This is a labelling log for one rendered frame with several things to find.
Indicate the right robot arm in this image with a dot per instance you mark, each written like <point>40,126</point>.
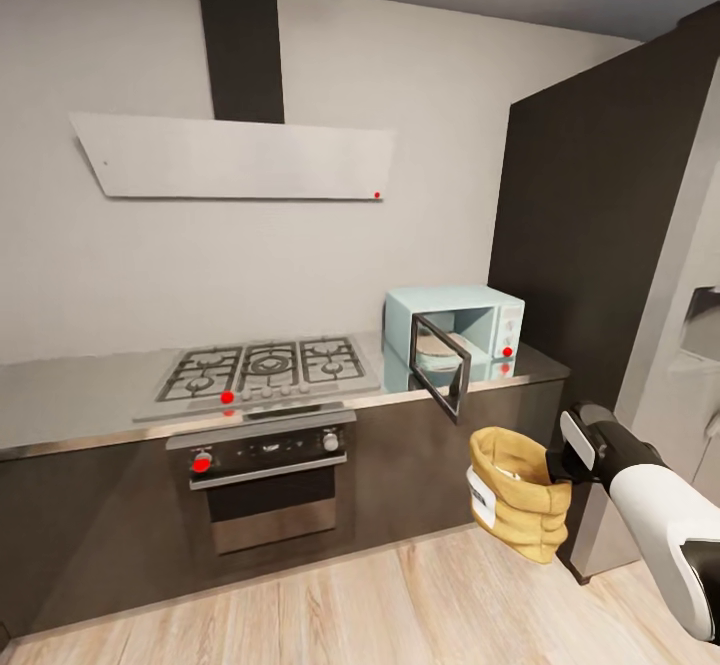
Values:
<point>676,529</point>

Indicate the fridge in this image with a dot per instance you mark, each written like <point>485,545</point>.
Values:
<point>608,228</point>

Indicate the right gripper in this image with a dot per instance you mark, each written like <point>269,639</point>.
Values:
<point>562,466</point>

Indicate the popcorn bag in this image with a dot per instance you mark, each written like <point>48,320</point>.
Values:
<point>513,496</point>

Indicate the range hood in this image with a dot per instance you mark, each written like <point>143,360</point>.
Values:
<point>248,150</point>

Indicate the microwave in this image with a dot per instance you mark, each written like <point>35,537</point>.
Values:
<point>438,331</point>

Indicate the burner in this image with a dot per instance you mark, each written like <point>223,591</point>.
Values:
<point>261,372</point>

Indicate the oven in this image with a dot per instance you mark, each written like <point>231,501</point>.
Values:
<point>260,492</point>

